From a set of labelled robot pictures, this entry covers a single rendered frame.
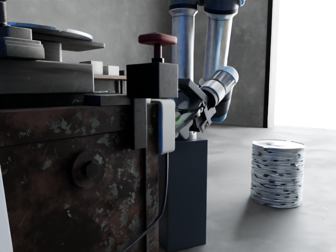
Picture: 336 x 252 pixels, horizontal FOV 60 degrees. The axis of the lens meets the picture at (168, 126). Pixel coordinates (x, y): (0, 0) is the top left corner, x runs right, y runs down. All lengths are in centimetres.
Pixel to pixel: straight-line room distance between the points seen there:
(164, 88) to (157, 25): 548
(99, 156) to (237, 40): 504
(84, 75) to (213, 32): 58
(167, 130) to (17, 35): 38
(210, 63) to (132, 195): 62
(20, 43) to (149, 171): 39
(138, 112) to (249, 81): 476
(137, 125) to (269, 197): 123
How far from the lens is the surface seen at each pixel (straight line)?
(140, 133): 65
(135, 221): 73
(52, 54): 79
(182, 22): 101
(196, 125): 83
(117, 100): 61
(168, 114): 72
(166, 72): 58
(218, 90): 90
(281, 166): 171
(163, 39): 58
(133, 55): 549
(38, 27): 69
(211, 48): 110
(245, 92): 538
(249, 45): 540
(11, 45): 53
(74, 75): 61
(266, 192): 176
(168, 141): 72
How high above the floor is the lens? 65
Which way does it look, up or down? 7 degrees down
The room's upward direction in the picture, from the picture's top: straight up
